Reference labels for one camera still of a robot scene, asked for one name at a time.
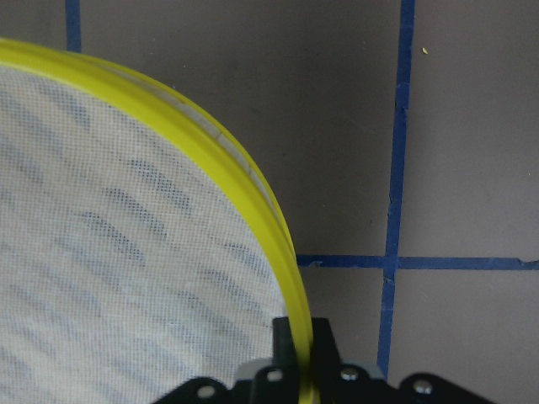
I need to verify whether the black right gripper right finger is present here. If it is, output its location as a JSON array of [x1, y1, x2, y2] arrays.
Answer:
[[311, 317, 376, 403]]

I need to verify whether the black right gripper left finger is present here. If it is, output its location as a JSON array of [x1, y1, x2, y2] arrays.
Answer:
[[252, 317, 310, 403]]

